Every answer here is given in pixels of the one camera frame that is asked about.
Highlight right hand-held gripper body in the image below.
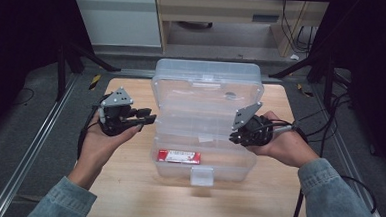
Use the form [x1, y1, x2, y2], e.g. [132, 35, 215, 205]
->
[230, 100, 276, 150]

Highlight light wooden desk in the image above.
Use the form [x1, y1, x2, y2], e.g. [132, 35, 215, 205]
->
[153, 0, 331, 61]

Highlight black floor cable bundle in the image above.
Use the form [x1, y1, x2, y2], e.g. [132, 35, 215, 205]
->
[295, 88, 354, 160]

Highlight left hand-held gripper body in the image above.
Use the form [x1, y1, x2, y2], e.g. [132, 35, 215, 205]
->
[94, 85, 140, 139]

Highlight black cable loop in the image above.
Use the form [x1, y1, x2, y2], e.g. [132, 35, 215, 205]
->
[338, 175, 379, 215]

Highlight yellow and black tape strip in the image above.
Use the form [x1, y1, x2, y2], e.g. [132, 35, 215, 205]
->
[88, 73, 103, 92]

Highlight red and white flat packet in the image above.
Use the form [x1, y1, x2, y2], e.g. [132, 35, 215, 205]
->
[156, 149, 202, 166]

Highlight black curtain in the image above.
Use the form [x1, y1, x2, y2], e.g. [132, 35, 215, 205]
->
[0, 0, 99, 151]
[311, 0, 386, 182]

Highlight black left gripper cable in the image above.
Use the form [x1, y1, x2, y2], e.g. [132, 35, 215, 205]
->
[76, 94, 111, 162]

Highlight black hanging cables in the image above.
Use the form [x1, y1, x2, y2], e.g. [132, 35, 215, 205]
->
[278, 0, 322, 56]

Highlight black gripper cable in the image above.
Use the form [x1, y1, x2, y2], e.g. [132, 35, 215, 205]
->
[76, 94, 111, 162]
[258, 117, 311, 145]

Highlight black metal stand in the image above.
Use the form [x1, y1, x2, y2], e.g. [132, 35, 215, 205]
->
[266, 47, 339, 111]
[53, 40, 123, 106]

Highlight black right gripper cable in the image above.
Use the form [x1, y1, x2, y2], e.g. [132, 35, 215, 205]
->
[258, 117, 311, 145]

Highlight clear plastic storage box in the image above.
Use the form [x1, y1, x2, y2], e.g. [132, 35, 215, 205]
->
[145, 56, 266, 190]

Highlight white cabinet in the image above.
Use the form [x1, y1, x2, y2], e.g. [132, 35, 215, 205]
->
[71, 0, 165, 50]

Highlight person's left hand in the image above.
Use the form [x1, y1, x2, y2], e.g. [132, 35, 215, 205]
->
[76, 111, 146, 174]

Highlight person's right hand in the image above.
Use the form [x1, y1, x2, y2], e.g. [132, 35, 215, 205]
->
[244, 109, 323, 169]

